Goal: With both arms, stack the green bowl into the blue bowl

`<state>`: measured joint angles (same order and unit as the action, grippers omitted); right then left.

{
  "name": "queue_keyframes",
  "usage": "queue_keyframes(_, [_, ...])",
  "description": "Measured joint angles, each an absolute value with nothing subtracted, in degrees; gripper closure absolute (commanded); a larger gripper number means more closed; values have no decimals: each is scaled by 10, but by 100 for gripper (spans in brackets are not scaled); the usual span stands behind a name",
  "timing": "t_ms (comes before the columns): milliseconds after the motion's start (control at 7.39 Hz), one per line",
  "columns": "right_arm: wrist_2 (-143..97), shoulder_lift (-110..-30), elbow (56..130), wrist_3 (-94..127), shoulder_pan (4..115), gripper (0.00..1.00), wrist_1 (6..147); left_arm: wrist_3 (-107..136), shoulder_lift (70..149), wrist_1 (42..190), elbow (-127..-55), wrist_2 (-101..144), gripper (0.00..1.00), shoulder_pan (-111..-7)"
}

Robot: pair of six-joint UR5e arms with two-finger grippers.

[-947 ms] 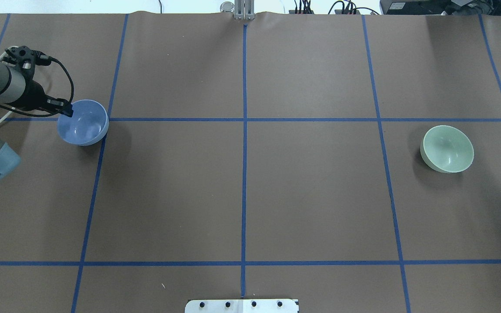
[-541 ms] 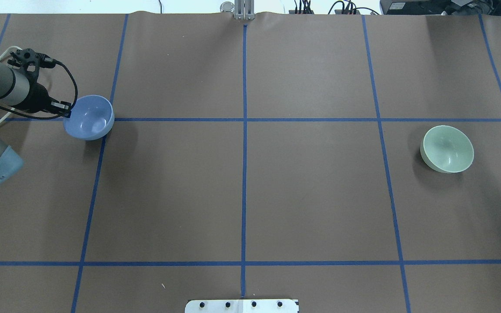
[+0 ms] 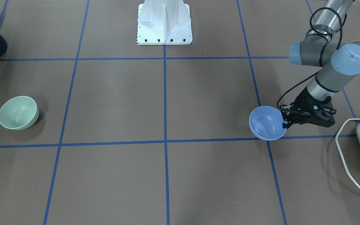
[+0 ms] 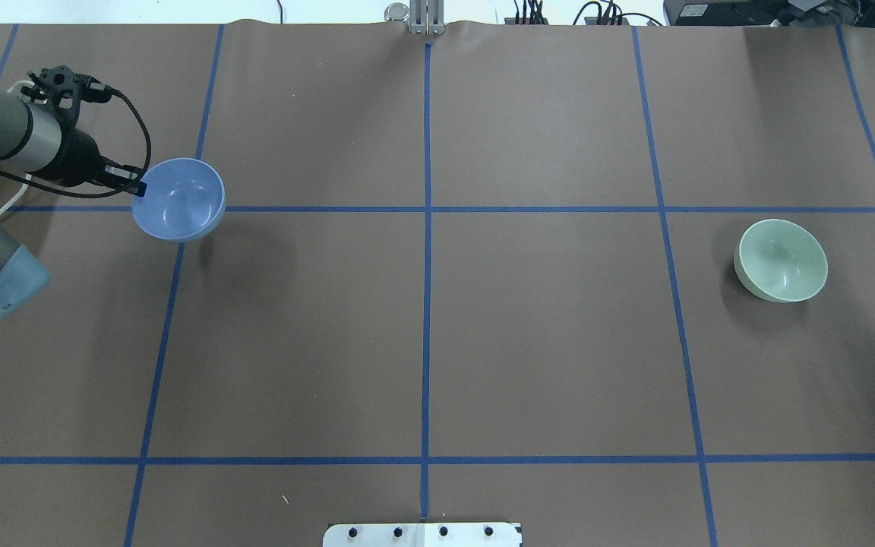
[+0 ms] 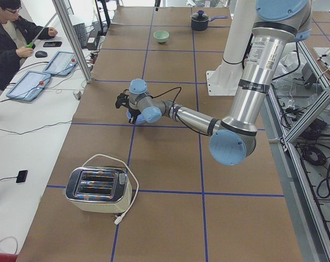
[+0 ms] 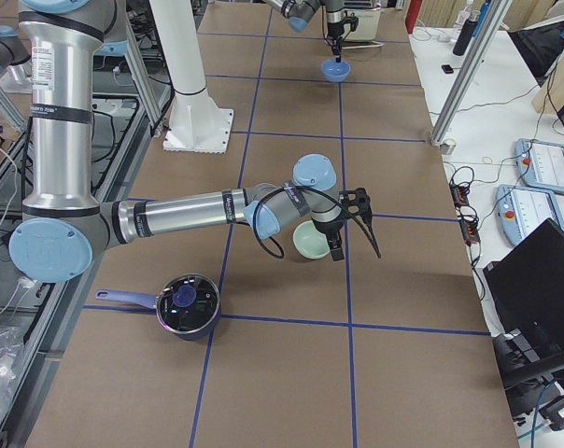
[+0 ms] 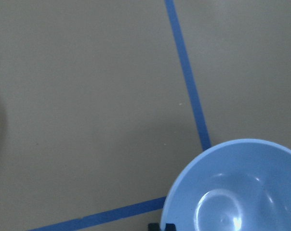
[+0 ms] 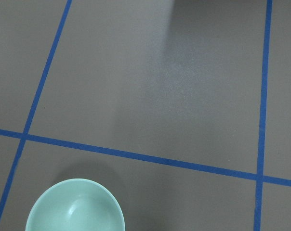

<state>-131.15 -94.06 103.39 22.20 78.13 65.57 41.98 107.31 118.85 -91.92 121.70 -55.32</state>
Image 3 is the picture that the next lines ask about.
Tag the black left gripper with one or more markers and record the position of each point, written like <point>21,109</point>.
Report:
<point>301,101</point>

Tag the blue bowl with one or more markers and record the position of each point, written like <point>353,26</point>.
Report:
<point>266,123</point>

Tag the green bowl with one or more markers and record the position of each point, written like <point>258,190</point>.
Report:
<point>19,113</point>

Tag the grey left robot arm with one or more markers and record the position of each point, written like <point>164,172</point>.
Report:
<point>339,62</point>

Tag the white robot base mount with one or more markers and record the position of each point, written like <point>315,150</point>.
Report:
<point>164,22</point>

